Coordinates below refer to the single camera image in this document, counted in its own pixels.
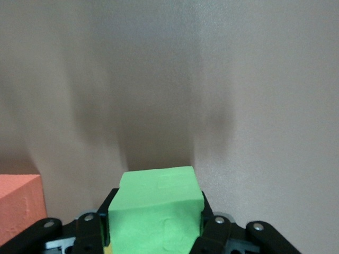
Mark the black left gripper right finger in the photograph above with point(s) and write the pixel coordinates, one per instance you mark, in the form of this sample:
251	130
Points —
238	235

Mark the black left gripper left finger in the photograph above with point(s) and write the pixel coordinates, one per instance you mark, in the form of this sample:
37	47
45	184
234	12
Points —
66	235

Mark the orange foam cube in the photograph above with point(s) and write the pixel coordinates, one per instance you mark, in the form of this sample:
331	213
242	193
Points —
18	206

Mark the green foam cube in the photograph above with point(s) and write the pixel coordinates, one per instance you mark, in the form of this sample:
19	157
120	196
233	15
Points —
156	211

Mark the brown table cover sheet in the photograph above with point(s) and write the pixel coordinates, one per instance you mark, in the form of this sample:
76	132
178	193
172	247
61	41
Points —
238	79

